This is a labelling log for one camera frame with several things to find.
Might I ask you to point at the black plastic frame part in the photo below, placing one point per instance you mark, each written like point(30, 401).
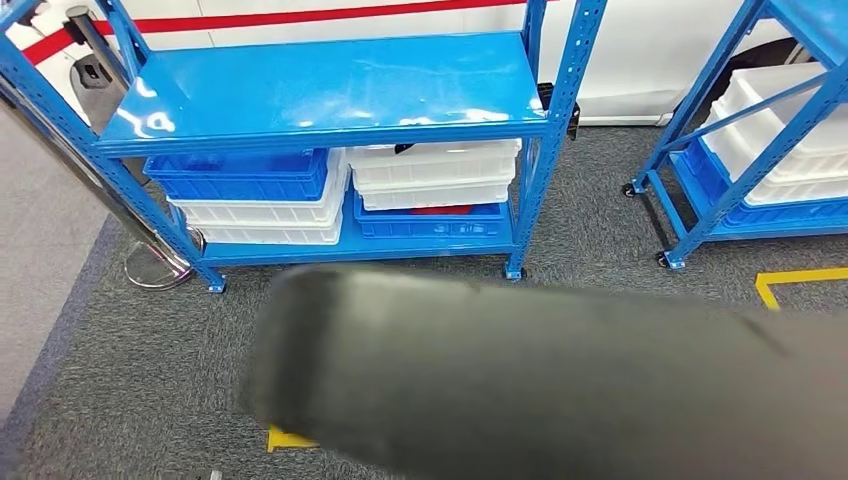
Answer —
point(530, 384)

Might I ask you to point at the blue metal shelf rack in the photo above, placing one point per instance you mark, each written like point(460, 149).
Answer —
point(748, 179)
point(331, 86)

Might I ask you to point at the blue plastic bin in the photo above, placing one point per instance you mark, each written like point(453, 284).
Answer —
point(238, 179)
point(782, 215)
point(430, 227)

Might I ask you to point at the red item in bin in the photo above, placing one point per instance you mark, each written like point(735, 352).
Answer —
point(440, 210)

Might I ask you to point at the white plastic bin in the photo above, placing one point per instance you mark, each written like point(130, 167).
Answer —
point(272, 234)
point(430, 166)
point(782, 93)
point(265, 210)
point(802, 191)
point(735, 149)
point(430, 197)

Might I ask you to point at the black ribbed plastic box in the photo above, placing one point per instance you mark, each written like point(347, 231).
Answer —
point(562, 112)

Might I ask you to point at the stanchion with chrome base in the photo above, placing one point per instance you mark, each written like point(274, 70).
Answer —
point(159, 262)

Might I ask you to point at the long red barrier belt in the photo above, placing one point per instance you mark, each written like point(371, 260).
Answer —
point(265, 16)

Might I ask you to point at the white car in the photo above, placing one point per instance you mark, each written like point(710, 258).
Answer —
point(636, 60)

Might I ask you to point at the short red barrier belt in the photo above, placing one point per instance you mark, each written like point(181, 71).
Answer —
point(46, 45)

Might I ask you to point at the dark stanchion post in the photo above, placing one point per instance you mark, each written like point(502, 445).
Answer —
point(99, 43)

